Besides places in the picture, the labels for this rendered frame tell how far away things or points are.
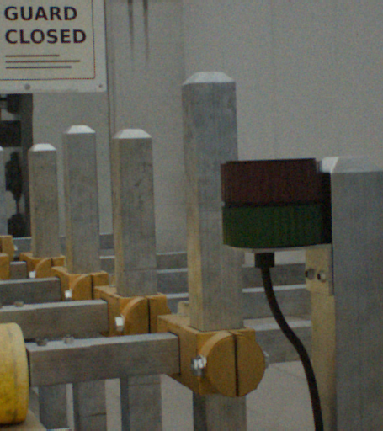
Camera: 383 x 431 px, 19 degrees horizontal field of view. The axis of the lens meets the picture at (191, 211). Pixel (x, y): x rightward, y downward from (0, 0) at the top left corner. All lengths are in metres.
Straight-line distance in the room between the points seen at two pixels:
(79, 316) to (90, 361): 0.26
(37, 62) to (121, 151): 1.81
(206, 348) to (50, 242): 0.77
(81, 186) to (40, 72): 1.57
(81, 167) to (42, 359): 0.50
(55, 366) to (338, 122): 6.03
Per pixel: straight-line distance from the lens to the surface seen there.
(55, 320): 1.18
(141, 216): 1.15
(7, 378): 0.90
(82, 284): 1.37
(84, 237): 1.39
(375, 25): 6.48
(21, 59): 2.94
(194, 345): 0.92
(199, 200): 0.90
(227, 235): 0.66
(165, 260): 1.73
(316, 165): 0.66
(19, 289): 1.43
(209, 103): 0.91
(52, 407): 1.68
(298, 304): 1.26
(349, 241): 0.68
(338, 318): 0.68
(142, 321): 1.13
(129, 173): 1.15
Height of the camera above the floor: 1.11
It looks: 3 degrees down
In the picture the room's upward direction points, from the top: 2 degrees counter-clockwise
